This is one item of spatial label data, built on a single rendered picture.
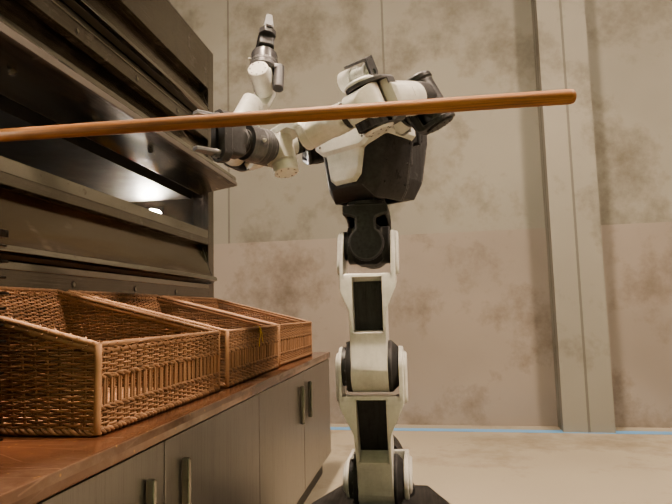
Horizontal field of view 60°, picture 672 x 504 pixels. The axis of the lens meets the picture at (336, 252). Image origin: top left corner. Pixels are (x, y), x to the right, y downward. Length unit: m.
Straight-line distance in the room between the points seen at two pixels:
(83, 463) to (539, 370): 3.47
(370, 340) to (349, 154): 0.53
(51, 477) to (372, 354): 0.97
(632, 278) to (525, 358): 0.86
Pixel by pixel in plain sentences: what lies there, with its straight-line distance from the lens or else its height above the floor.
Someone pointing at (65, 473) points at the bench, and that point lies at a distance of 0.88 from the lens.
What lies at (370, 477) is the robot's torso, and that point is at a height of 0.31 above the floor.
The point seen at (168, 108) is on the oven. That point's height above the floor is 1.63.
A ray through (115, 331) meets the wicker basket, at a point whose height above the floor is 0.74.
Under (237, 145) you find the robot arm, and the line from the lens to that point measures 1.39.
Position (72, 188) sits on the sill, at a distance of 1.90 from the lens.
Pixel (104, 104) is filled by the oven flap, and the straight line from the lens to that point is 1.85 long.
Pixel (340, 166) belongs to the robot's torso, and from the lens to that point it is 1.68.
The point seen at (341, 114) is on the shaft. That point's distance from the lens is 1.23.
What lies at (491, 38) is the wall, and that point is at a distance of 4.49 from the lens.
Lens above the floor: 0.77
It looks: 6 degrees up
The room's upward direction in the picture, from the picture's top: 1 degrees counter-clockwise
